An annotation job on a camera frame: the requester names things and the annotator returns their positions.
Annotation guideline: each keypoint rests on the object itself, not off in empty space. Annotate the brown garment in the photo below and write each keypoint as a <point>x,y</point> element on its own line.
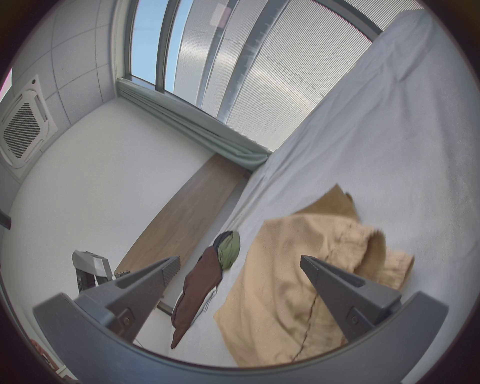
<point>195,288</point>

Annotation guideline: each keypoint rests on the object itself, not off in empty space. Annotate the ceiling light panel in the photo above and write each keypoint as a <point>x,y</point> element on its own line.
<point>6,88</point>

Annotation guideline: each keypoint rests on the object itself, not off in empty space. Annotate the white ceiling air vent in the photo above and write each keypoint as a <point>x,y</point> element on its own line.
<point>26,127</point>

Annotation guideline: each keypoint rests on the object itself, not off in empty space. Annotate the green garment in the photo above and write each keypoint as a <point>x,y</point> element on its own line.
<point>228,251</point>

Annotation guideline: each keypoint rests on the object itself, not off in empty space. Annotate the window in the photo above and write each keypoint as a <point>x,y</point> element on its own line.
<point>262,75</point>

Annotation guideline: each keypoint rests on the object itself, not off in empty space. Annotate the grey-green curtain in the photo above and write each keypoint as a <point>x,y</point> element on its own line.
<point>195,127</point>

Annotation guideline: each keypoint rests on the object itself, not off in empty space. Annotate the tan shorts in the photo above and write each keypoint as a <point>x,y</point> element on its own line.
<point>270,270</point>

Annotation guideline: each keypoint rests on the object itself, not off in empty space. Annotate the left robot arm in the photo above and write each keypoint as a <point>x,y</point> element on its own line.
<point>92,262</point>

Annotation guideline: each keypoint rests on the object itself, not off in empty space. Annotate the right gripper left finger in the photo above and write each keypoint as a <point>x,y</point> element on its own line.
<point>127,303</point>

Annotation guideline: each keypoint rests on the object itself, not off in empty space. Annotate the bed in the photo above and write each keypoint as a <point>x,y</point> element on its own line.
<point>375,131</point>

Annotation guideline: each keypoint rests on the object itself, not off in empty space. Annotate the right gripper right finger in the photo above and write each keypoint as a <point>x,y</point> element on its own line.
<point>352,300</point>

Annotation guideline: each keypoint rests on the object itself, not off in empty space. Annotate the white garment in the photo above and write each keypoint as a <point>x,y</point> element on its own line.
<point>208,303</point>

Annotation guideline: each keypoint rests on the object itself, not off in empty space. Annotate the black garment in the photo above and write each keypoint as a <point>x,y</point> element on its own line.
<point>221,239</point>

